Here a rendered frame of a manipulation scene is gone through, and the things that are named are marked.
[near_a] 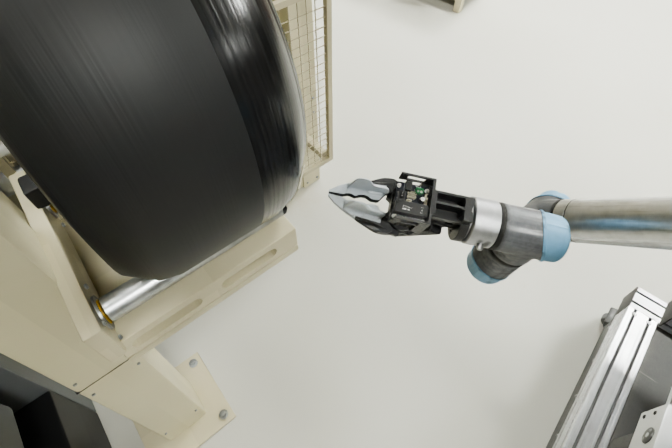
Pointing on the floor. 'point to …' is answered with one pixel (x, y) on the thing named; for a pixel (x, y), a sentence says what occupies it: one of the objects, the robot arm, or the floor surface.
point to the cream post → (59, 322)
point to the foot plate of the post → (218, 414)
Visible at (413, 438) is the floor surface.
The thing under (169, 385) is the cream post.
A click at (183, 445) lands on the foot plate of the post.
